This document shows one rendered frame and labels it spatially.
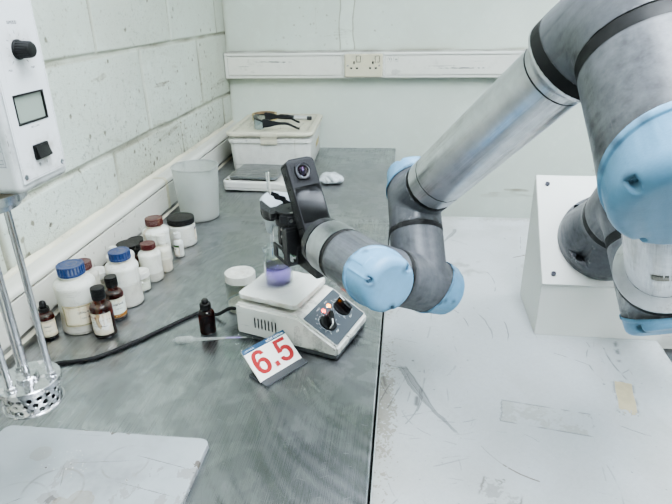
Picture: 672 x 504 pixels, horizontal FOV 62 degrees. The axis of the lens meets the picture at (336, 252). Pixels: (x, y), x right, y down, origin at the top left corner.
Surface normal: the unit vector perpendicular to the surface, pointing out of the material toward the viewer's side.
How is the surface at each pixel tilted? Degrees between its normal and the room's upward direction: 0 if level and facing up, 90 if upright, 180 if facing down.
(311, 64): 90
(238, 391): 0
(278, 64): 90
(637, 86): 62
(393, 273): 90
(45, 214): 90
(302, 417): 0
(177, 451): 0
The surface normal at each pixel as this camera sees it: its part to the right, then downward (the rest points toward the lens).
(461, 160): -0.64, 0.58
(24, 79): 0.99, 0.03
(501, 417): -0.02, -0.91
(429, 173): -0.84, 0.28
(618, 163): -0.96, -0.04
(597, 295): -0.13, 0.40
